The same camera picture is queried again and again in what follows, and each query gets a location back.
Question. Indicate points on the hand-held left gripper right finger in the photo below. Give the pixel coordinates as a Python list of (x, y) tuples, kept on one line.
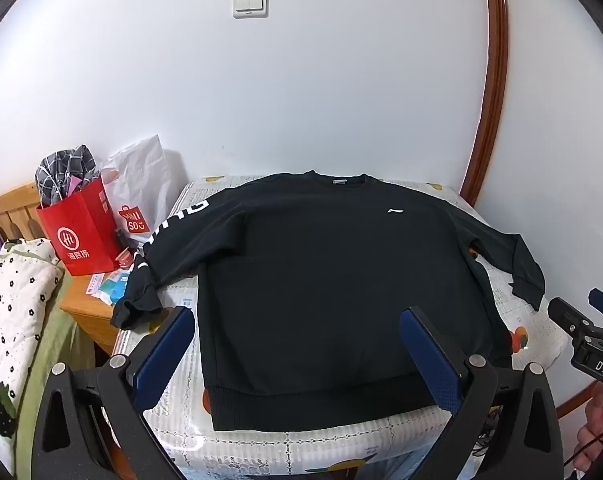
[(429, 360)]

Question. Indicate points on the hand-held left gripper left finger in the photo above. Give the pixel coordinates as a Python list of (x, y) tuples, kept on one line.
[(164, 355)]

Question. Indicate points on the black sweatshirt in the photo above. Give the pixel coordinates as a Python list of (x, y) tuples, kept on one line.
[(331, 285)]

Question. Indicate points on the person's right hand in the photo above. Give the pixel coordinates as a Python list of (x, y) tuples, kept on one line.
[(599, 425)]

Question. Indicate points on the brown wooden baseboard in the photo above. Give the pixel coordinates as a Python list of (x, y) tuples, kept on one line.
[(576, 400)]

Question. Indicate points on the blue and white box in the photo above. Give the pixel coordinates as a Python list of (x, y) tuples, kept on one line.
[(112, 290)]

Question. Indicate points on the wooden nightstand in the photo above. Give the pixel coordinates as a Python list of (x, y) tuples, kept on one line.
[(86, 312)]

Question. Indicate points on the pink and white packet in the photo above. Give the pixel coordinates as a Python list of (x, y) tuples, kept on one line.
[(94, 282)]

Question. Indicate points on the small red packet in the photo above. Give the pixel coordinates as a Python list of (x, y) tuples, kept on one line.
[(125, 258)]

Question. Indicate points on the green bedsheet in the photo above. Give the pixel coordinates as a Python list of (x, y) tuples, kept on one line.
[(46, 355)]

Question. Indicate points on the red paper bag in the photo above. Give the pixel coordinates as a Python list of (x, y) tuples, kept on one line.
[(81, 230)]

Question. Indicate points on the fruit print tablecloth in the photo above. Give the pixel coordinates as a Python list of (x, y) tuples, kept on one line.
[(281, 452)]

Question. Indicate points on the white floral quilt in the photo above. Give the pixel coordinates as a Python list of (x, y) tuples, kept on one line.
[(16, 300)]

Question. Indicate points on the white plastic shopping bag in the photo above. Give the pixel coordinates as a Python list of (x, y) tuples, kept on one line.
[(141, 180)]

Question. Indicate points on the pink cloth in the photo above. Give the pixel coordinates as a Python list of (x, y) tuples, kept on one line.
[(74, 184)]

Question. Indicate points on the wooden bed headboard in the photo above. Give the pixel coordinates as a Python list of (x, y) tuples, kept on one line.
[(16, 215)]

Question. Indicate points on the grey checked cloth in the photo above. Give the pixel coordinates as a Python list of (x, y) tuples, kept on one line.
[(56, 172)]

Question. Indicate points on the brown wooden door frame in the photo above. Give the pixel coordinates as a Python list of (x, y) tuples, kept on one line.
[(499, 60)]

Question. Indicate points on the white light switch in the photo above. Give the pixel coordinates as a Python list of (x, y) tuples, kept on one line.
[(250, 5)]

